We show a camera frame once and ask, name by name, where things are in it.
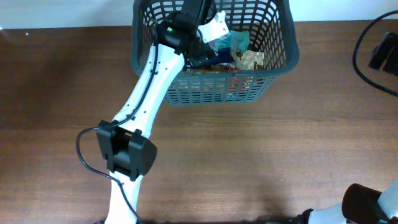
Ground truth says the red San Remo pasta pack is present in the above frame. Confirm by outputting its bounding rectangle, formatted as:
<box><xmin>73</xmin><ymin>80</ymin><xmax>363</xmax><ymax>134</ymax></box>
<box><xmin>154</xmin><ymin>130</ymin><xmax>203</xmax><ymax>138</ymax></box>
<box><xmin>183</xmin><ymin>62</ymin><xmax>242</xmax><ymax>75</ymax></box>

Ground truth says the light blue tissue packet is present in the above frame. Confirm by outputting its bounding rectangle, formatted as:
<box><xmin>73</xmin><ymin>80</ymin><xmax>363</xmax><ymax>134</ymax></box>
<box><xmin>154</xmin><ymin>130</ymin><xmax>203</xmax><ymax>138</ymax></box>
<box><xmin>231</xmin><ymin>30</ymin><xmax>250</xmax><ymax>54</ymax></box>

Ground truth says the dark grey plastic basket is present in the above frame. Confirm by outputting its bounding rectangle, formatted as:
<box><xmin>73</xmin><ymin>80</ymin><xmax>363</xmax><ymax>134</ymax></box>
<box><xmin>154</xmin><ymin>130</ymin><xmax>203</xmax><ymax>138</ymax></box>
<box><xmin>131</xmin><ymin>0</ymin><xmax>299</xmax><ymax>106</ymax></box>

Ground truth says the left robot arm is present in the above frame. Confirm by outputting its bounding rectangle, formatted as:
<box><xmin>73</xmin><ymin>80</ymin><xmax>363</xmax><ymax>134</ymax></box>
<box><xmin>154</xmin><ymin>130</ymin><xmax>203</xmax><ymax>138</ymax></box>
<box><xmin>95</xmin><ymin>1</ymin><xmax>228</xmax><ymax>223</ymax></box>

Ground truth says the Kleenex tissue multipack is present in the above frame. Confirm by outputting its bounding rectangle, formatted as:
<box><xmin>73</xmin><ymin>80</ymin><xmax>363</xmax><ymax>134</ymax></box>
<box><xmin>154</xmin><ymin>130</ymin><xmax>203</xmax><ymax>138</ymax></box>
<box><xmin>186</xmin><ymin>32</ymin><xmax>236</xmax><ymax>69</ymax></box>

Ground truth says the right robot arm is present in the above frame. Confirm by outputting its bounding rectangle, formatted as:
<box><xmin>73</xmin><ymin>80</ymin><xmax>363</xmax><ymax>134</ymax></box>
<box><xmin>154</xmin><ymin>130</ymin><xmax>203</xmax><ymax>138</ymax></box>
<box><xmin>295</xmin><ymin>32</ymin><xmax>397</xmax><ymax>224</ymax></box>

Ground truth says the beige cookie bag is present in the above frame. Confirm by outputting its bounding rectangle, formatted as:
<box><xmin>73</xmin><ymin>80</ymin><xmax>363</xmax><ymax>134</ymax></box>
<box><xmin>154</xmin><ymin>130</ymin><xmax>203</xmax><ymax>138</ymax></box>
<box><xmin>234</xmin><ymin>50</ymin><xmax>264</xmax><ymax>70</ymax></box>

